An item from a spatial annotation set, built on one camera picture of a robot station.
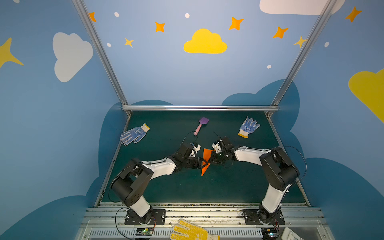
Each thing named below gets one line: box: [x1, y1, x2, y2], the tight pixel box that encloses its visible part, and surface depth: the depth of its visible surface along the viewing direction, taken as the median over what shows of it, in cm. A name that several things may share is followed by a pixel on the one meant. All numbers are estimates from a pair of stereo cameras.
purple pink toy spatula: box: [193, 117, 210, 136], surface depth 117 cm
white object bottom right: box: [281, 227, 305, 240], surface depth 70 cm
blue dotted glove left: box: [119, 123, 151, 146], surface depth 110 cm
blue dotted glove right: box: [237, 116, 261, 139], surface depth 114 cm
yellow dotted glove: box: [169, 218, 220, 240], surface depth 72 cm
